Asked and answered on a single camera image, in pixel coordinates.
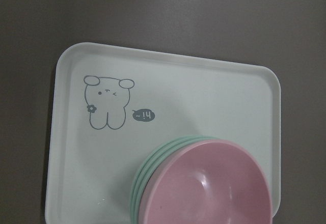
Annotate small pink bowl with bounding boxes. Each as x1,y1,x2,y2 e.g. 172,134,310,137
133,139,273,223

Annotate green bowl stack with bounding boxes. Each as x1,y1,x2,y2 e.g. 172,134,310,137
129,135,213,223

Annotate white rabbit tray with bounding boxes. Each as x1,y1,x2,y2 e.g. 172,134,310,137
45,43,281,223

